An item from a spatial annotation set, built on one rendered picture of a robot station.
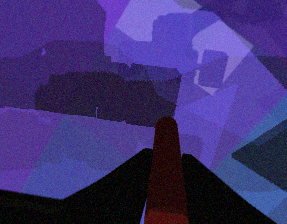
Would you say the dark red peg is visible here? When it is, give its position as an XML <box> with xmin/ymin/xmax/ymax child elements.
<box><xmin>144</xmin><ymin>117</ymin><xmax>190</xmax><ymax>224</ymax></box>

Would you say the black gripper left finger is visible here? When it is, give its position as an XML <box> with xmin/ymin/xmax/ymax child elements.
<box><xmin>0</xmin><ymin>148</ymin><xmax>153</xmax><ymax>224</ymax></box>

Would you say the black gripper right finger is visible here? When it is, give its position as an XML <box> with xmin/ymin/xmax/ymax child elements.
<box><xmin>182</xmin><ymin>154</ymin><xmax>276</xmax><ymax>224</ymax></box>

